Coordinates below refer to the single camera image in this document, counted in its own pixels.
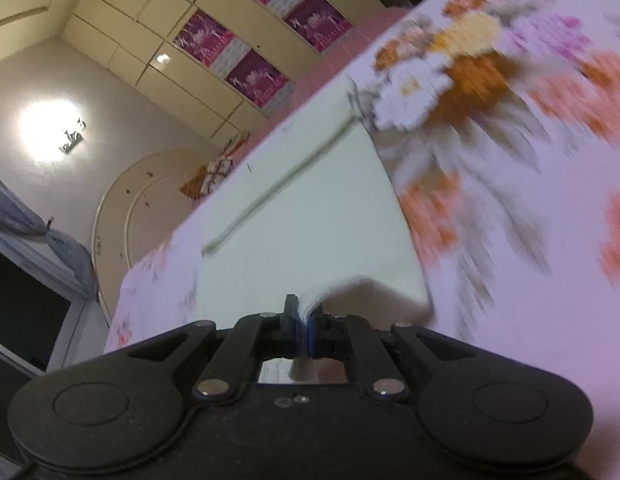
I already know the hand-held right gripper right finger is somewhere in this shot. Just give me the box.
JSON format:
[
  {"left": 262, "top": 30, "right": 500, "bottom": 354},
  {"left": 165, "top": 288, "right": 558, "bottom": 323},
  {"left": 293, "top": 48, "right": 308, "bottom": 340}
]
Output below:
[{"left": 307, "top": 307, "right": 480, "bottom": 403}]

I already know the magenta wall poster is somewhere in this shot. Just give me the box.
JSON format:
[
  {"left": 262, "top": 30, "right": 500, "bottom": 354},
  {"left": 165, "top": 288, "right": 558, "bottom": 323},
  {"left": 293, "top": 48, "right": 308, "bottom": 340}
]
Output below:
[
  {"left": 225, "top": 51, "right": 297, "bottom": 109},
  {"left": 283, "top": 0, "right": 355, "bottom": 53},
  {"left": 173, "top": 8, "right": 237, "bottom": 68}
]

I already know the cream knitted sweater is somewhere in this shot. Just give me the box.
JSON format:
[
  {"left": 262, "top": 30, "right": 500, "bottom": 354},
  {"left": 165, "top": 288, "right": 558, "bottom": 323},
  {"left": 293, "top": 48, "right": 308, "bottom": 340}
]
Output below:
[{"left": 196, "top": 79, "right": 437, "bottom": 361}]

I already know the pink bedsheet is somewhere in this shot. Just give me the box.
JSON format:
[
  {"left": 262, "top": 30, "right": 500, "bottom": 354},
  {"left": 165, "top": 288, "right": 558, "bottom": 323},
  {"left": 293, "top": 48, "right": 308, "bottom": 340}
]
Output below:
[{"left": 239, "top": 6, "right": 417, "bottom": 147}]

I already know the dark window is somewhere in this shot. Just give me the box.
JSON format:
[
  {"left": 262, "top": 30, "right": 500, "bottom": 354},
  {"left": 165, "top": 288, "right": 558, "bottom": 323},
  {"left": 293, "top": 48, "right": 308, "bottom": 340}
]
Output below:
[{"left": 0, "top": 244, "right": 73, "bottom": 377}]

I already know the cream arched headboard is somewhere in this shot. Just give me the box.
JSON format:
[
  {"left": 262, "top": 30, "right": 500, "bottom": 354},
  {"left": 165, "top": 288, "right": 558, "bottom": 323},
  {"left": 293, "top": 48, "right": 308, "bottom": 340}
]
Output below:
[{"left": 90, "top": 148, "right": 227, "bottom": 322}]

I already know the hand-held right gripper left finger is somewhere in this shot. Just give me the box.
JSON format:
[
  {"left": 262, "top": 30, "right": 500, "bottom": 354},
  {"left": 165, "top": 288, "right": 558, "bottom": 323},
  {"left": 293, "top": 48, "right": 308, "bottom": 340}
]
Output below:
[{"left": 126, "top": 294, "right": 303, "bottom": 403}]

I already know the cream wardrobe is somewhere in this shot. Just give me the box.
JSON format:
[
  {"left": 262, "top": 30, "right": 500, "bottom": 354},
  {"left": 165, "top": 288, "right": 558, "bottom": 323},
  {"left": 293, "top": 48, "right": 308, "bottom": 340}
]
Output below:
[{"left": 62, "top": 0, "right": 391, "bottom": 144}]

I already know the wall lamp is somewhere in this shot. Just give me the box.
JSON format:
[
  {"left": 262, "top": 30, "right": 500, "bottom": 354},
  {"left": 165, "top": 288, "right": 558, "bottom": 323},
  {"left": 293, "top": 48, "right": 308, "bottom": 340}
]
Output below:
[{"left": 58, "top": 118, "right": 87, "bottom": 155}]

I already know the orange patterned cushion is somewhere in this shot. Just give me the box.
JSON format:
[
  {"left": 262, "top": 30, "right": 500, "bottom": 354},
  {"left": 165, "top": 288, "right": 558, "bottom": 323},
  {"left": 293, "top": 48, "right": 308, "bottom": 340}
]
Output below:
[{"left": 178, "top": 132, "right": 251, "bottom": 202}]

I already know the floral lilac bedsheet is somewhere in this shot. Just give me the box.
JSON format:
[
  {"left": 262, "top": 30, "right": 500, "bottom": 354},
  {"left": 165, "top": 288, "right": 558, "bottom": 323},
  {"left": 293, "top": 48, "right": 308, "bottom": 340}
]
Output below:
[{"left": 104, "top": 0, "right": 620, "bottom": 480}]

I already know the blue-grey curtain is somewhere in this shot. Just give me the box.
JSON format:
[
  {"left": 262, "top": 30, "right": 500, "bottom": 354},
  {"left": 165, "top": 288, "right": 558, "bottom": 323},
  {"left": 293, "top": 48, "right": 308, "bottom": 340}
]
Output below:
[{"left": 0, "top": 167, "right": 99, "bottom": 302}]

